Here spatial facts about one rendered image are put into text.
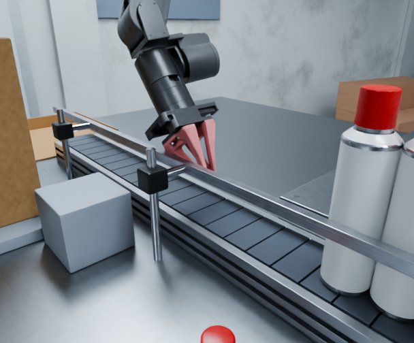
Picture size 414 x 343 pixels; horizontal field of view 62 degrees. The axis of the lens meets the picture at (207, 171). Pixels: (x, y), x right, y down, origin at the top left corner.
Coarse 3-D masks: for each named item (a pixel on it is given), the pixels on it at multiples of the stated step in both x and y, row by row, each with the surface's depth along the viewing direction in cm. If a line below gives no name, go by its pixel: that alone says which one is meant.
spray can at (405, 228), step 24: (408, 144) 28; (408, 168) 28; (408, 192) 28; (408, 216) 29; (384, 240) 31; (408, 240) 29; (384, 288) 32; (408, 288) 30; (384, 312) 32; (408, 312) 31
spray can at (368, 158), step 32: (384, 96) 28; (352, 128) 31; (384, 128) 29; (352, 160) 30; (384, 160) 29; (352, 192) 31; (384, 192) 30; (352, 224) 32; (384, 224) 32; (352, 256) 33; (352, 288) 34
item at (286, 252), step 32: (96, 160) 71; (128, 160) 71; (160, 192) 57; (192, 192) 57; (224, 224) 48; (256, 224) 48; (256, 256) 41; (288, 256) 41; (320, 256) 41; (320, 288) 36; (384, 320) 32
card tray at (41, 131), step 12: (36, 120) 109; (48, 120) 112; (72, 120) 117; (96, 120) 105; (36, 132) 106; (48, 132) 106; (84, 132) 106; (36, 144) 95; (48, 144) 95; (36, 156) 86; (48, 156) 86
